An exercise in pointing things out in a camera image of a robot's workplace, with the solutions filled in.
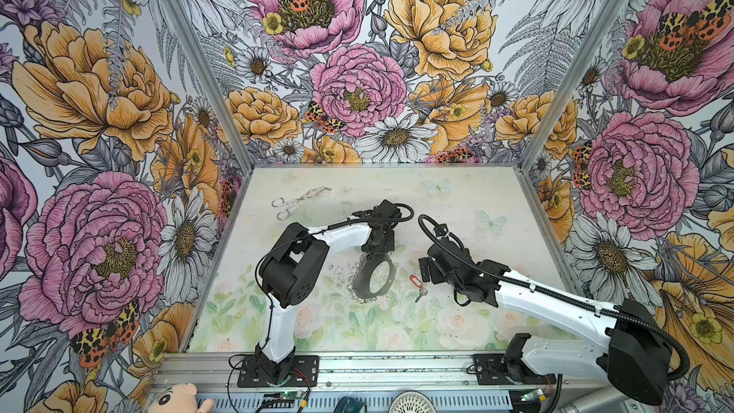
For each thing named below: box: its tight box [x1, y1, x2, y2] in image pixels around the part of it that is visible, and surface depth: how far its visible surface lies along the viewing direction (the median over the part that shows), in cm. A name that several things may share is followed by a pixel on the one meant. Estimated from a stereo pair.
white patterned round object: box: [388, 390, 438, 413], surface depth 69 cm
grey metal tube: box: [561, 386, 629, 413], surface depth 70 cm
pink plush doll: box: [146, 382, 215, 413], surface depth 66 cm
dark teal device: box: [332, 395, 367, 413], surface depth 64 cm
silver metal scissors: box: [271, 186, 333, 220], surface depth 113 cm
